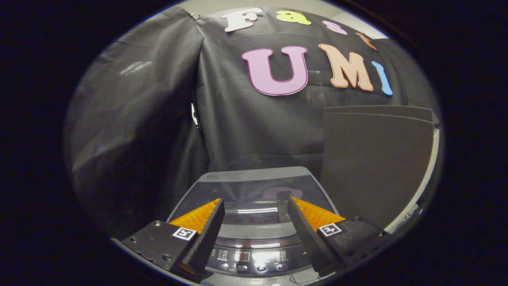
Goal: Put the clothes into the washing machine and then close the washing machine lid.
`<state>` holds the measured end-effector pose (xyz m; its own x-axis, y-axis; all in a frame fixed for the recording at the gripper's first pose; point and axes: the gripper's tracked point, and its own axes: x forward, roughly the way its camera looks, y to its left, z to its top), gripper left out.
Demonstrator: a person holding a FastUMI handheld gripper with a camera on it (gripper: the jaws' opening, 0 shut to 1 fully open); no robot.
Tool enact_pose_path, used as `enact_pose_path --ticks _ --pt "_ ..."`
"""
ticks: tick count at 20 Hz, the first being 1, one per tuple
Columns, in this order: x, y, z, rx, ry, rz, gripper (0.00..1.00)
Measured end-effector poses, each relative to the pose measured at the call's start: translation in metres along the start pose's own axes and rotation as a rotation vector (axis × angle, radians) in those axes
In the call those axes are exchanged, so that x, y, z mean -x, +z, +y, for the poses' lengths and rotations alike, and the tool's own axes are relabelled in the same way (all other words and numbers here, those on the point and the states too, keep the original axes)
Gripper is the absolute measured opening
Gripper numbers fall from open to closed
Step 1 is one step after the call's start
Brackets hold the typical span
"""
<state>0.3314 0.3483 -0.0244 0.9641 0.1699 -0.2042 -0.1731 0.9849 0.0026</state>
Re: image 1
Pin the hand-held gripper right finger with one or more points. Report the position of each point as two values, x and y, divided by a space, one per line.
307 238

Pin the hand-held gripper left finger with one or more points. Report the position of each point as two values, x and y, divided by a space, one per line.
206 238

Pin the grey washing machine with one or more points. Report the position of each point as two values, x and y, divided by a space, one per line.
254 256

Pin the dark washing machine lid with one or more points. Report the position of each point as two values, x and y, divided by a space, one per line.
246 190

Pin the black backdrop cloth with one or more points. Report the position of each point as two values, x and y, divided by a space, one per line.
139 119

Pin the white cabinet with grey frame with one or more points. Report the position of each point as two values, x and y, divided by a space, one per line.
373 159

